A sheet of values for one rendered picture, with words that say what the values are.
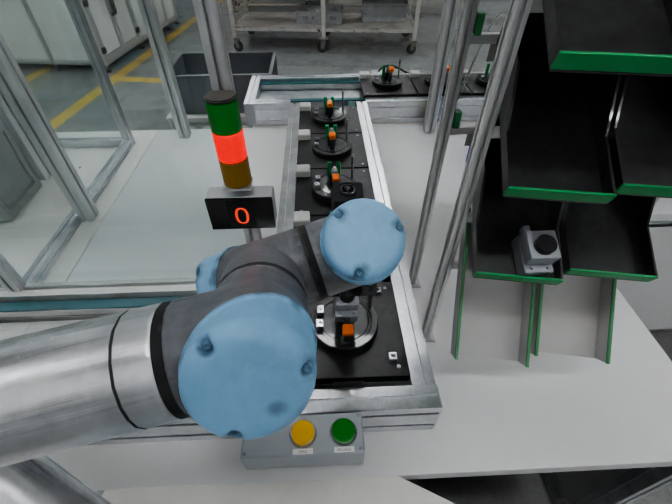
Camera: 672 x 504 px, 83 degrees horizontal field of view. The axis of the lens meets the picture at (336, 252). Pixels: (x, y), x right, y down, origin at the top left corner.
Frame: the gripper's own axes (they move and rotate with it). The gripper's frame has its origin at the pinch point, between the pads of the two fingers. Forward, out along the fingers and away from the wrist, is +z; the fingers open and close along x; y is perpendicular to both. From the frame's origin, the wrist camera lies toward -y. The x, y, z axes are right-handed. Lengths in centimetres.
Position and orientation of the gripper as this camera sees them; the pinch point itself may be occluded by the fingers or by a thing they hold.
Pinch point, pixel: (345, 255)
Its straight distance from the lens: 67.7
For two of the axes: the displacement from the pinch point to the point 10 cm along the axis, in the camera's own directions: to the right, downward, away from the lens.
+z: -0.2, 1.1, 9.9
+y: 0.3, 9.9, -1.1
